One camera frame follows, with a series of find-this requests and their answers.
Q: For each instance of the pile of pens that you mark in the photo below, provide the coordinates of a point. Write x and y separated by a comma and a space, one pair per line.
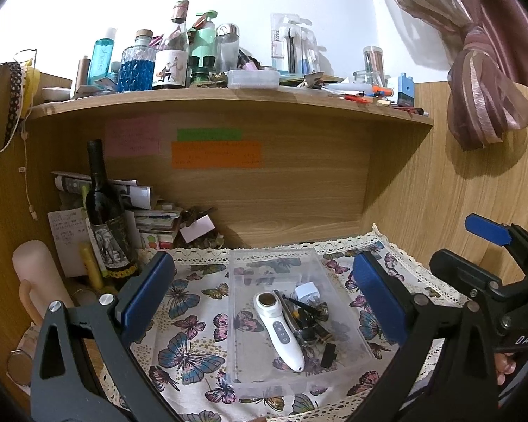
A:
365, 94

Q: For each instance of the blue mouthwash bottle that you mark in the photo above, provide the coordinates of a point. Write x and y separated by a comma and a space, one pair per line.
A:
102, 59

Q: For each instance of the butterfly print lace cloth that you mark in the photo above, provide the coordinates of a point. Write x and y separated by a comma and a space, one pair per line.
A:
193, 316

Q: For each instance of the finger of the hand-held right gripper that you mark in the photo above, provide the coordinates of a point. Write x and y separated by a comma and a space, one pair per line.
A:
457, 268
488, 228

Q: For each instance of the fruit sticker sheet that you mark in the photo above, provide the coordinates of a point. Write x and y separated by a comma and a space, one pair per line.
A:
152, 241

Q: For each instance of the small white pink box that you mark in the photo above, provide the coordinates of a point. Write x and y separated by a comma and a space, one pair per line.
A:
196, 228

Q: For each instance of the small black box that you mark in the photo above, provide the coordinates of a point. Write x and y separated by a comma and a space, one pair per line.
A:
328, 355

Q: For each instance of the white dish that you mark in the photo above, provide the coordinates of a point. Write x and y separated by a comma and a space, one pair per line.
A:
55, 93

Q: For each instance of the clear lidded plastic container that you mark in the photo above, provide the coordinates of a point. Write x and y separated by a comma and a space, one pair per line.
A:
253, 79

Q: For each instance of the stack of papers and booklets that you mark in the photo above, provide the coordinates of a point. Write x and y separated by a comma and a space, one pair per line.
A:
145, 215

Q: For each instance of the cream rounded object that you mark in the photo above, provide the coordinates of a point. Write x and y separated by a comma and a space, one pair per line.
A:
39, 272

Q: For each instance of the yellow hanging object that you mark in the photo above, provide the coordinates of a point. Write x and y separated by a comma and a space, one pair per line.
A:
33, 83

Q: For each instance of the green sticky note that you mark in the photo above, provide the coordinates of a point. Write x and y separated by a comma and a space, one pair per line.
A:
209, 134

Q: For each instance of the dark green ink bottle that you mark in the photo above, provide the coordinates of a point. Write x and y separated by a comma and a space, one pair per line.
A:
202, 72

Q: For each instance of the patterned headband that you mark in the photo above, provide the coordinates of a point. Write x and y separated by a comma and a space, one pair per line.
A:
12, 96

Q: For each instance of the pink sticky note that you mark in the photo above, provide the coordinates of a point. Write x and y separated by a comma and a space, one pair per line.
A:
132, 137

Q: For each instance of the wooden shelf board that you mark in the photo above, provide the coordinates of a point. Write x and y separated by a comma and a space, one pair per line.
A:
229, 101

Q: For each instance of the small glass jar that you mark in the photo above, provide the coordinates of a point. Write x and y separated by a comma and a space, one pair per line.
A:
361, 77

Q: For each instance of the toothbrush pack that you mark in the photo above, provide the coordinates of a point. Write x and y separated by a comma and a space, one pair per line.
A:
290, 44

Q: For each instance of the person's right hand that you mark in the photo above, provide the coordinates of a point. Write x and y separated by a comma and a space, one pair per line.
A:
505, 367

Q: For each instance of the green pump bottle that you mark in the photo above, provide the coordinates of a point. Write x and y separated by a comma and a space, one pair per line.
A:
202, 39

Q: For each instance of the brown tube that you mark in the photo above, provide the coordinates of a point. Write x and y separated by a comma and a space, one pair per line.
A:
82, 74

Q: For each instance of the pink striped curtain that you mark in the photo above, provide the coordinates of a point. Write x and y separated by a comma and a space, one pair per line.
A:
475, 74

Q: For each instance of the pile of small trinkets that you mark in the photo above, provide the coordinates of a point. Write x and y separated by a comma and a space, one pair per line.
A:
207, 239

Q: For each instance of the black gold lipstick tubes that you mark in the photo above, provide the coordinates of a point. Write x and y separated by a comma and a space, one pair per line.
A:
310, 327

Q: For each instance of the clear plastic storage box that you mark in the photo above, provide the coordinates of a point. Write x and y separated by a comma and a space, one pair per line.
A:
246, 351

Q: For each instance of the blue faceted glass bottle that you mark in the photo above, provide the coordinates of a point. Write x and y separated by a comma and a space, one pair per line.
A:
137, 70

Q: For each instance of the white charger plug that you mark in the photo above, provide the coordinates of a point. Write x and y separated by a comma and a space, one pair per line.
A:
306, 294

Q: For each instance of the black cosmetic brush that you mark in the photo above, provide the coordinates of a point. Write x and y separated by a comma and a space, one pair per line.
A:
303, 304

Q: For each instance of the pink nail polish bottle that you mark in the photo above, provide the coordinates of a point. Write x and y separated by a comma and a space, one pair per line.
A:
247, 61

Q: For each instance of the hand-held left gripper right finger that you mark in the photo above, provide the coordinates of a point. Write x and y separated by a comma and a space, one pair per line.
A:
378, 294

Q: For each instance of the yellow tube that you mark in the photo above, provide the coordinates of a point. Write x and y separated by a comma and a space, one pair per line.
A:
91, 268

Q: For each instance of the orange sticky note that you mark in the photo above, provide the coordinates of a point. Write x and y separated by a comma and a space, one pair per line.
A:
215, 154

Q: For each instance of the white handwritten note paper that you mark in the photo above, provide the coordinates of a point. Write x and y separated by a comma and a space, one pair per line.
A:
66, 237

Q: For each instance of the white handheld facial massager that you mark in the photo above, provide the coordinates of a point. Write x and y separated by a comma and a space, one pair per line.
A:
279, 329

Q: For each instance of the dark wine bottle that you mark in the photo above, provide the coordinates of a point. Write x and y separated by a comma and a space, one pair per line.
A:
105, 211

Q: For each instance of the clear jar with silver lid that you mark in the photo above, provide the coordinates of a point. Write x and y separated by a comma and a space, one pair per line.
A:
227, 48

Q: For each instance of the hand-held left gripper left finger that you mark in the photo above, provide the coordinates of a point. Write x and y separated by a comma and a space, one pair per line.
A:
149, 290

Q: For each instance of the clear labelled glass bottle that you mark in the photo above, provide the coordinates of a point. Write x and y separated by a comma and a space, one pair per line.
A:
171, 61

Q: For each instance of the small blue box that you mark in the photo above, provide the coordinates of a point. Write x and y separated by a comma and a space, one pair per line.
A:
406, 90

